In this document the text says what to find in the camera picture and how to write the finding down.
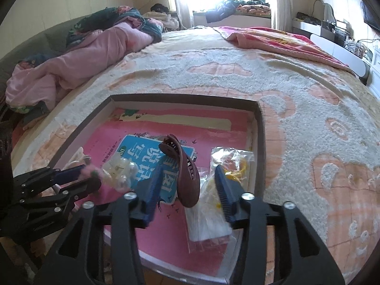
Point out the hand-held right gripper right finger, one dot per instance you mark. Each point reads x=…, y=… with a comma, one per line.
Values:
x=225, y=196

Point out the blue booklet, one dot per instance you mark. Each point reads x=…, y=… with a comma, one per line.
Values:
x=139, y=154

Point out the dark floral quilt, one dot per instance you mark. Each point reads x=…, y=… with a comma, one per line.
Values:
x=118, y=16

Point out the white plastic packet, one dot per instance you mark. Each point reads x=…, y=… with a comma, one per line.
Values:
x=207, y=222

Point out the table mirror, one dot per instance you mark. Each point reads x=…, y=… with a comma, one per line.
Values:
x=326, y=10

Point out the dark shallow cardboard box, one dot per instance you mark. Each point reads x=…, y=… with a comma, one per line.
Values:
x=261, y=130

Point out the pearl hair clip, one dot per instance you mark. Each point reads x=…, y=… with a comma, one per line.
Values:
x=121, y=173

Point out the green padded headboard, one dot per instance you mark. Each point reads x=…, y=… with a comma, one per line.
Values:
x=29, y=47

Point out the pink plush hair accessory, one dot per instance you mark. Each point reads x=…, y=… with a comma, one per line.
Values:
x=90, y=173

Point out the clear bag with yellow item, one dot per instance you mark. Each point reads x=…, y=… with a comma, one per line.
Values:
x=237, y=161

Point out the white dressing table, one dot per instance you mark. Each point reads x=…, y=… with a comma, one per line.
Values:
x=332, y=44

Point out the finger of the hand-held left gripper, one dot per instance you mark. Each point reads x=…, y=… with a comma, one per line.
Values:
x=72, y=173
x=80, y=191

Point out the pink quilt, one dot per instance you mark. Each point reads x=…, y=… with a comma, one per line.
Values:
x=89, y=56

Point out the dark jacket on windowsill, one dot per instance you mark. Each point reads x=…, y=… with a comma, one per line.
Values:
x=222, y=9

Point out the brown hair claw clip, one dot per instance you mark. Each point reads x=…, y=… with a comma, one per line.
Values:
x=185, y=178

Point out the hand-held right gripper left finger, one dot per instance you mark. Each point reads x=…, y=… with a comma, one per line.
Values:
x=151, y=196

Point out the pink printed blanket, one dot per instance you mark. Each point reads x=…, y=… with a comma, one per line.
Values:
x=282, y=43

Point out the black wall television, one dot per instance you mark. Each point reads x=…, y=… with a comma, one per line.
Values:
x=371, y=14

